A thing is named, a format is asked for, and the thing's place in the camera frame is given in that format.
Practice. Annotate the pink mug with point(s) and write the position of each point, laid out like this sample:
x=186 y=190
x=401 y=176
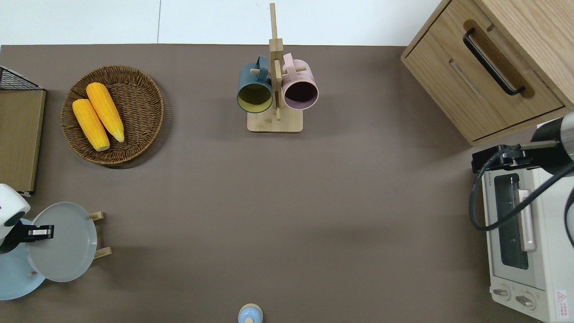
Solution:
x=300 y=83

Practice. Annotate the cream oven knob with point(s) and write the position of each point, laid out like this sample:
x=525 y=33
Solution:
x=525 y=300
x=502 y=293

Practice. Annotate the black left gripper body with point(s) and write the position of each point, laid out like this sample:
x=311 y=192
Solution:
x=15 y=235

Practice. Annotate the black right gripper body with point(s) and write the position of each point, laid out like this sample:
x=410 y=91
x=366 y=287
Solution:
x=486 y=160

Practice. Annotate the wooden drawer cabinet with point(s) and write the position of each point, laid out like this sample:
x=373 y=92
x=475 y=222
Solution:
x=502 y=67

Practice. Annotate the short yellow corn cob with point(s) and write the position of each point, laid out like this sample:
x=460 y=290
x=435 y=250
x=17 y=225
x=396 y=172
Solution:
x=89 y=123

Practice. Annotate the brown wicker basket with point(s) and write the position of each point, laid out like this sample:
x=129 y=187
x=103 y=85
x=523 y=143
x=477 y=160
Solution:
x=139 y=107

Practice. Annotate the cream toaster oven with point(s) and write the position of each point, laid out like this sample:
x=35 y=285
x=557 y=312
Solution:
x=551 y=251

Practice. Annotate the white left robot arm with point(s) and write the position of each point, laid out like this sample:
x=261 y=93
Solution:
x=11 y=202

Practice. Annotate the long yellow corn cob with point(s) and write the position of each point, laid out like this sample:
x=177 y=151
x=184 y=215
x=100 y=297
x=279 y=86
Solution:
x=105 y=110

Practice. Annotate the bamboo mug tree stand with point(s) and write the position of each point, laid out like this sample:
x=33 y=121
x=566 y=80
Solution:
x=276 y=121

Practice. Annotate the gray round plate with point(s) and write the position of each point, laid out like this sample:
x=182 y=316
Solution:
x=67 y=251

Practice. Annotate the dark teal mug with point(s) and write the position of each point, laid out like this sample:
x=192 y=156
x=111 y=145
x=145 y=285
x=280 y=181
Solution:
x=254 y=85

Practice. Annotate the brown table mat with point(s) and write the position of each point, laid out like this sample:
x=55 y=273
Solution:
x=314 y=202

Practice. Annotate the light blue round plate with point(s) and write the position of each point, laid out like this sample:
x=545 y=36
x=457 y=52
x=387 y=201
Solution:
x=13 y=280

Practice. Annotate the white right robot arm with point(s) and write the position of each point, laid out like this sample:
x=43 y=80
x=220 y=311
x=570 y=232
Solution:
x=556 y=143

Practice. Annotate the low bamboo plate rack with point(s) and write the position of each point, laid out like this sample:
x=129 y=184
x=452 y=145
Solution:
x=102 y=252

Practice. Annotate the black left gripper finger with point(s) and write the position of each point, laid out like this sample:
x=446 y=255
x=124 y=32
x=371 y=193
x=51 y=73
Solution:
x=42 y=232

